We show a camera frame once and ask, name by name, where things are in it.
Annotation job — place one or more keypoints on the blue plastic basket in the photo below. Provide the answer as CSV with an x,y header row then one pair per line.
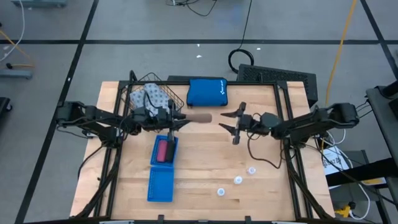
x,y
161,185
154,155

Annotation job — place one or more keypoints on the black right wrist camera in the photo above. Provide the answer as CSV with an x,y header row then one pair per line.
x,y
270,121

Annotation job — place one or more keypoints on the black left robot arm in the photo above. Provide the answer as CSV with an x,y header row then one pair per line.
x,y
99,118

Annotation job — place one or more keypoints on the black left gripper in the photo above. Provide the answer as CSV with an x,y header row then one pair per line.
x,y
161,119

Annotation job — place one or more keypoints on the white printed paper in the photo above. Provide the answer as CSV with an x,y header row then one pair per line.
x,y
334,161

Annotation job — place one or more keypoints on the small clear plastic cup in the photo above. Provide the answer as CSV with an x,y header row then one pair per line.
x,y
252,170
221,192
237,180

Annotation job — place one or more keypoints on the black perforated computer case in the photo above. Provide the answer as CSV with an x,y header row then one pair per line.
x,y
273,74

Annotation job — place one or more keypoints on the black side stand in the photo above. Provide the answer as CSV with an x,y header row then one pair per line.
x,y
385,118

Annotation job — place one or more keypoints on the pink bandage roll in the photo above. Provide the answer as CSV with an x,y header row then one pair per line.
x,y
161,151

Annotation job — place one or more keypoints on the black floor object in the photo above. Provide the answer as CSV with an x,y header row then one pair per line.
x,y
3,107

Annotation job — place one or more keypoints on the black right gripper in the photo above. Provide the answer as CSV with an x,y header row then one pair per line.
x,y
250,122

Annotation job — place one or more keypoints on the blue zippered pouch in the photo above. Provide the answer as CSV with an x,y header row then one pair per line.
x,y
205,91

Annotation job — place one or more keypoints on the yellow power plug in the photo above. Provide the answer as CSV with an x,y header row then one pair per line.
x,y
343,211

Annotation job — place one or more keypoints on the black metal table frame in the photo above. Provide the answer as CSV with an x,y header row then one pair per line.
x,y
248,83

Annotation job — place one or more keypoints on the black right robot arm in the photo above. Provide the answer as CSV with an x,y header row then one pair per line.
x,y
311,121

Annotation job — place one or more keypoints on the grey metal stand foot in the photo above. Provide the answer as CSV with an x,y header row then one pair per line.
x,y
37,3
15,74

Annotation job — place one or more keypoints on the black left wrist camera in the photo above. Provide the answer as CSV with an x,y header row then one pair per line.
x,y
140,114

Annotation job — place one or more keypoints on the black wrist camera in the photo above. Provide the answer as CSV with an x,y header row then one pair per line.
x,y
270,121
140,114

